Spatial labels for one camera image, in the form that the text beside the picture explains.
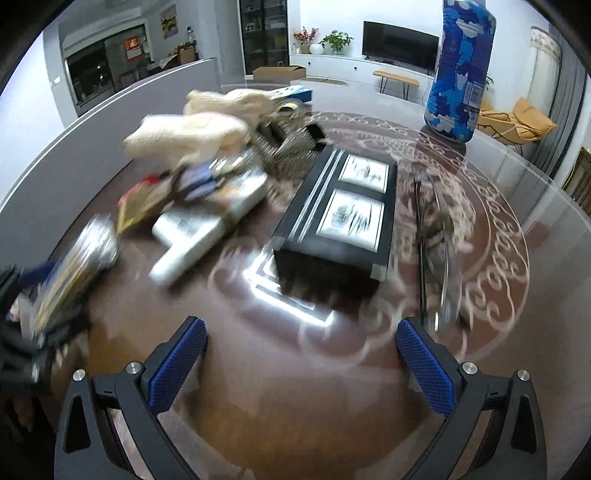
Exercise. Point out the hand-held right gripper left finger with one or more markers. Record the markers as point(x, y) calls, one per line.
point(180, 364)

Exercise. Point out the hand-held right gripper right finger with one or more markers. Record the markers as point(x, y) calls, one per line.
point(425, 374)

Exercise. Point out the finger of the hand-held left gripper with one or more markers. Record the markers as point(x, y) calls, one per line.
point(37, 272)
point(55, 334)

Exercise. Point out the gold cosmetic tube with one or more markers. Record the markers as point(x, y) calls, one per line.
point(78, 263)

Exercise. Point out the red snack packet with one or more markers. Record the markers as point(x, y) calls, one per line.
point(138, 203)

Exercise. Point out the black box with picture panels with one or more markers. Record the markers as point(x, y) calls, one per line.
point(332, 217)

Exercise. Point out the cream knit pouch yellow trim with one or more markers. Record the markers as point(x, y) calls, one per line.
point(184, 136)

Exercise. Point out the blue and white box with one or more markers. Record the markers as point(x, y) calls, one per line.
point(293, 93)

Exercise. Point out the white carton with label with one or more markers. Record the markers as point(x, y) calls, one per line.
point(189, 244)

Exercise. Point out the grey partition board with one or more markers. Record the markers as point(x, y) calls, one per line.
point(69, 147)

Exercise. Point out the dark thin rod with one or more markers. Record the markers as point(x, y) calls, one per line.
point(421, 240)

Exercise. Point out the rhinestone bow hair clip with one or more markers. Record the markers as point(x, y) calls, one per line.
point(288, 150)

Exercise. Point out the red window poster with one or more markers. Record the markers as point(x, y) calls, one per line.
point(134, 48)

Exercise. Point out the orange lounge chair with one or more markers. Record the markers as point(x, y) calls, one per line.
point(521, 120)

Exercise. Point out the wooden bench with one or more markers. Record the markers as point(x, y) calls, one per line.
point(396, 79)

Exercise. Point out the grey curtain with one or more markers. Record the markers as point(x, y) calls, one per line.
point(565, 106)

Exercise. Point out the blue patterned cylinder pack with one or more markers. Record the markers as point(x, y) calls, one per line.
point(459, 69)

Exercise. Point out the cardboard box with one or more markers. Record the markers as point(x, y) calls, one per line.
point(279, 74)

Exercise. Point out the white television console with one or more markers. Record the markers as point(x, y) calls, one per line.
point(332, 64)

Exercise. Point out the white standing air conditioner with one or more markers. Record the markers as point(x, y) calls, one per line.
point(545, 69)

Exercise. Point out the black television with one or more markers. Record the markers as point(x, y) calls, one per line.
point(399, 46)

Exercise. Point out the dark glass display cabinet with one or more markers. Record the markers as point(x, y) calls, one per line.
point(268, 37)

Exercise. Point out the green potted plant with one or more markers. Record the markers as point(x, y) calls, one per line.
point(335, 42)

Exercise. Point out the red flower bouquet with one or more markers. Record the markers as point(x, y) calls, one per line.
point(304, 36)

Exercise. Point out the framed wall painting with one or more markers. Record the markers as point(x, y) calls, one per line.
point(169, 21)

